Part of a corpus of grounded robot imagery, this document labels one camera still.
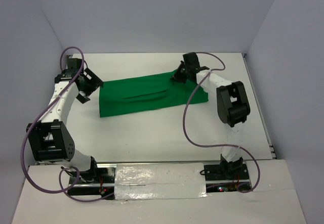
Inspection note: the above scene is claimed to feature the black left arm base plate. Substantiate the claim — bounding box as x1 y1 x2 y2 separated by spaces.
67 163 115 199

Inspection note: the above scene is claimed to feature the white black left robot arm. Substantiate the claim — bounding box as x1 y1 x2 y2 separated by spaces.
28 58 103 183

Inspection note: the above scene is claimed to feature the aluminium table rail frame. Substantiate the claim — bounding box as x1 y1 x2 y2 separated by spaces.
35 53 278 184

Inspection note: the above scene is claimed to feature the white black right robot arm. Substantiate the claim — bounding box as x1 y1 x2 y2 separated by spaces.
171 52 251 179

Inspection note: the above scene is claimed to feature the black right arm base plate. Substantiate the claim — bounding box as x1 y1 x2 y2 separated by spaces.
199 160 252 193

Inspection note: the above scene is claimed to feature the green t shirt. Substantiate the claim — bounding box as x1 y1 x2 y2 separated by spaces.
99 71 196 118

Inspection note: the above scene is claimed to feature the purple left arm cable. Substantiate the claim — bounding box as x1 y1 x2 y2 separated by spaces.
21 46 116 203

